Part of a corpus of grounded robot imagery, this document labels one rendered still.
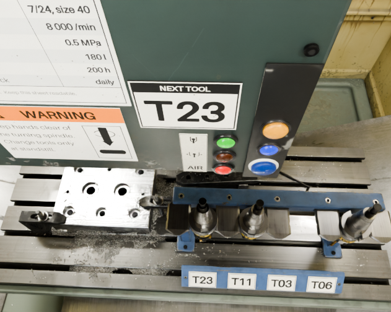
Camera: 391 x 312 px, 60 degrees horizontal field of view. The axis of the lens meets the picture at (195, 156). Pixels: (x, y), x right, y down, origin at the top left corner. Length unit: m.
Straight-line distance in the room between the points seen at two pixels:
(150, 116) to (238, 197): 0.47
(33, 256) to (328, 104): 1.44
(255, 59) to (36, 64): 0.18
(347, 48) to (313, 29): 1.52
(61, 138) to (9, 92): 0.08
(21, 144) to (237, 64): 0.27
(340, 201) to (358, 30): 1.04
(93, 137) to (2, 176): 1.26
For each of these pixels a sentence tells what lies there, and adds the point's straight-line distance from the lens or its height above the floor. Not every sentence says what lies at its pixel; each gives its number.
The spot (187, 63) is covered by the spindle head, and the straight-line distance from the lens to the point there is 0.28.
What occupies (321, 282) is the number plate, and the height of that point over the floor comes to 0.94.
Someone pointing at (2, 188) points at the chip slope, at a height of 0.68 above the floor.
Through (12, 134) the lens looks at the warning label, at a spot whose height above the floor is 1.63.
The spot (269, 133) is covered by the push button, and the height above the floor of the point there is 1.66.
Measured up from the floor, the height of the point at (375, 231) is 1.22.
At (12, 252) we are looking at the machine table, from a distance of 1.22.
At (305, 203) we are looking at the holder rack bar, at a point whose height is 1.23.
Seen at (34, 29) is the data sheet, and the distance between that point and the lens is 0.29.
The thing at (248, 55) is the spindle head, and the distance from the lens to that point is 0.27.
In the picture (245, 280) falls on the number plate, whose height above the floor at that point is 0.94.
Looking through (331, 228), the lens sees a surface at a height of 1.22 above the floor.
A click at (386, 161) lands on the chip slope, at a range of 1.46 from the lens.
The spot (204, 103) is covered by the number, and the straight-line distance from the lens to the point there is 0.32.
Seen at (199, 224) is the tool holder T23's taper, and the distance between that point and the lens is 0.73.
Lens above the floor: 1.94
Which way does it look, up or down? 60 degrees down
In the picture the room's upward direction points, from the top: 3 degrees counter-clockwise
